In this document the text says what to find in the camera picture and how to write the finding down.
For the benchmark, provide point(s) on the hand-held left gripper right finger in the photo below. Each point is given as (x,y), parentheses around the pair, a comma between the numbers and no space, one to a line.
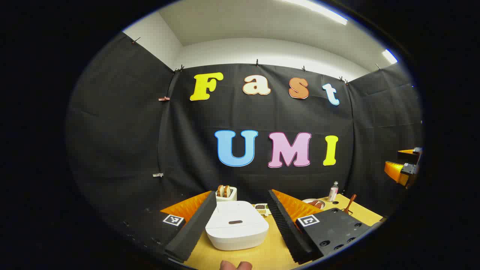
(285,225)

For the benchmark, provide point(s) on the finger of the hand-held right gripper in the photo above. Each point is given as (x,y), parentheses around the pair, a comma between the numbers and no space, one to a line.
(394,171)
(408,151)

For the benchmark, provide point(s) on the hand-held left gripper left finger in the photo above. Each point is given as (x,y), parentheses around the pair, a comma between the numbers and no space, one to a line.
(195,225)

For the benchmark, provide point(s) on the white rice cooker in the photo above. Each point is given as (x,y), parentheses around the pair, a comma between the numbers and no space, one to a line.
(236,232)

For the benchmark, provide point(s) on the brown wooden spoon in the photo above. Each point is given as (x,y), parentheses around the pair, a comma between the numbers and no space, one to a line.
(351,201)

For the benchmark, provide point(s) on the white divided bean dish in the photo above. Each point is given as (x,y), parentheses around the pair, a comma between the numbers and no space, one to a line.
(261,209)

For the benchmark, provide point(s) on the round white plate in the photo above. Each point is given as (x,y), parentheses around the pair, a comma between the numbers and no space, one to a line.
(305,201)

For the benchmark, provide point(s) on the toasted bread slice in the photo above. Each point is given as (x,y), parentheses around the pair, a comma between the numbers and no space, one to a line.
(221,191)
(227,191)

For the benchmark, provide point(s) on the white toaster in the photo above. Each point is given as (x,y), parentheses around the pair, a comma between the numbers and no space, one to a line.
(232,195)

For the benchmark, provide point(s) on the clear bottle pink label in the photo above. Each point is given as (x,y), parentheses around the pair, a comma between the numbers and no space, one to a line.
(333,193)

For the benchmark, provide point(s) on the short ceiling light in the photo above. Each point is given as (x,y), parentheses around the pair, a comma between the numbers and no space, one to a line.
(389,56)

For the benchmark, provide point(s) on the black backdrop cloth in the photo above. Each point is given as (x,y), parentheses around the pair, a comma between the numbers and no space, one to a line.
(150,131)

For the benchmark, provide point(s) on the copper cloth clip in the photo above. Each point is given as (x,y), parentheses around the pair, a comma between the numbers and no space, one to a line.
(164,98)

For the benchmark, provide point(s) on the row of small black clips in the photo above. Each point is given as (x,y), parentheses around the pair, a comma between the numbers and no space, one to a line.
(257,62)

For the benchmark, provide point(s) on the long ceiling strip light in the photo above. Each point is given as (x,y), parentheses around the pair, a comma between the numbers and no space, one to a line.
(318,9)

